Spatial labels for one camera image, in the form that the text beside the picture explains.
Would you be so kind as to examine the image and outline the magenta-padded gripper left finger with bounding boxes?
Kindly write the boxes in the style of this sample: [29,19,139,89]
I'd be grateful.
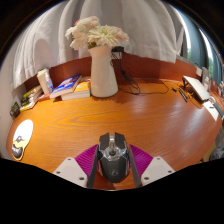
[53,143,100,189]

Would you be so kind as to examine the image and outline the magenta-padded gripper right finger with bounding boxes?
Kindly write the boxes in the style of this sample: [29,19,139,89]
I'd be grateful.
[128,144,176,188]

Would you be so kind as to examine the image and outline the black grey computer mouse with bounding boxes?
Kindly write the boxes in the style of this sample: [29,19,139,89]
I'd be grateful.
[97,131,130,184]

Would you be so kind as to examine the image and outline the white yellow black mouse pad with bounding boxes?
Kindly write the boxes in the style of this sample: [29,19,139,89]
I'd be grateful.
[11,119,34,162]

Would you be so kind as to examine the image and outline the thin red book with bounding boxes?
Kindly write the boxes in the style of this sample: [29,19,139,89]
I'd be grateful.
[37,93,52,103]

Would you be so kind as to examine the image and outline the black pen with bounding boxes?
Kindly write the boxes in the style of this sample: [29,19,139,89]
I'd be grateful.
[178,87,189,103]

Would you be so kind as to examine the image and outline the white paper sheet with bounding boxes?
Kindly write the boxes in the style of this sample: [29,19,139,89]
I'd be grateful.
[202,99,221,122]

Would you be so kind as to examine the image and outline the yellow black book stack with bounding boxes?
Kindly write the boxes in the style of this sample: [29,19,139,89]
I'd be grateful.
[19,84,44,112]

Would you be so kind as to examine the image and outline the blue book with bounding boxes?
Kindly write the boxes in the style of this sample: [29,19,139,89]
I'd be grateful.
[49,74,83,100]

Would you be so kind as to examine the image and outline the small clear bottle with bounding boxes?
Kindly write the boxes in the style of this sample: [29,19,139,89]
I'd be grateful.
[44,77,55,94]

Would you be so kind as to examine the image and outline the dark tablet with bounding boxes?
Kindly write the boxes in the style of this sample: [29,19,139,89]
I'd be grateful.
[213,98,224,119]

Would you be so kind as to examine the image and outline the silver laptop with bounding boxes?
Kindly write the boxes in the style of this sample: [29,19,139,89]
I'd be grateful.
[182,75,212,103]

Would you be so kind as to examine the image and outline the white cylindrical container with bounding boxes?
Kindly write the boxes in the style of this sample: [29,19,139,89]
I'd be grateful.
[36,67,51,96]

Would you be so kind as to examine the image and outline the white ceramic vase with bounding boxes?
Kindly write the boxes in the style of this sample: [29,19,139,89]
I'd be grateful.
[87,45,119,99]

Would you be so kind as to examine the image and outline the dark grey window curtain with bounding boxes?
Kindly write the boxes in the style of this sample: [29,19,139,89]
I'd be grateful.
[176,9,223,84]

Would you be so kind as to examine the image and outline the white flower bunch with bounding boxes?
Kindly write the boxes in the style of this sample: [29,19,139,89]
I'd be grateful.
[64,15,130,51]

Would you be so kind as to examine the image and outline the white curtain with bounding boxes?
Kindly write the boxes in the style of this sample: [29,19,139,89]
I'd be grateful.
[11,0,186,89]

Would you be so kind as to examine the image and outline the black cable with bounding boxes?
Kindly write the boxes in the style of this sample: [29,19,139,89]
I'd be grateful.
[111,45,170,96]

